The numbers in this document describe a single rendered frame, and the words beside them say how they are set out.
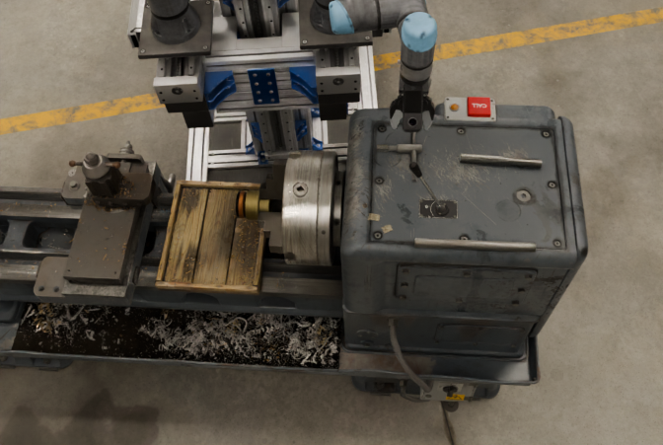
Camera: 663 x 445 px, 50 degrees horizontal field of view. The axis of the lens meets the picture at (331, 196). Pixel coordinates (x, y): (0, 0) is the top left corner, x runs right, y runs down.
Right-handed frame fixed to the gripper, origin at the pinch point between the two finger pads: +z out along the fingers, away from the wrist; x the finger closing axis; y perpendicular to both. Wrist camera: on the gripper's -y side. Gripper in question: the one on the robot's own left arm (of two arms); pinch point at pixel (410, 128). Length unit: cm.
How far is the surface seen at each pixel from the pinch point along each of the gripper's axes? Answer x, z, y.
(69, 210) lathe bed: 104, 43, -5
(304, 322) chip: 30, 71, -27
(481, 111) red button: -18.8, 2.9, 8.8
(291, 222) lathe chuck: 29.1, 10.4, -23.0
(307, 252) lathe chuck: 25.2, 18.2, -27.3
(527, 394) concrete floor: -53, 130, -29
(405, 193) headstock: 0.6, 4.2, -16.8
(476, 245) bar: -15.9, 2.1, -31.2
